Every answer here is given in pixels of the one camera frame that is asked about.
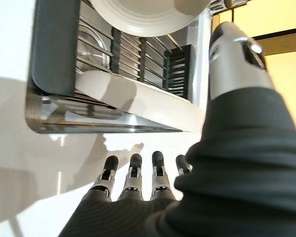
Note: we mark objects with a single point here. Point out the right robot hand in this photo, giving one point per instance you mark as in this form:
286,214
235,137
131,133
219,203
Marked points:
236,172

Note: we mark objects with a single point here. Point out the black dish drying rack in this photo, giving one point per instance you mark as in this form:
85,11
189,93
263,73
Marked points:
54,49

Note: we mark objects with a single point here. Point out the stainless steel sink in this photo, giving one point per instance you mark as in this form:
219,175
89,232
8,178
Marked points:
88,126

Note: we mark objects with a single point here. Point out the large cream plate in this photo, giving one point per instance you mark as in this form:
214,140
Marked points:
148,17

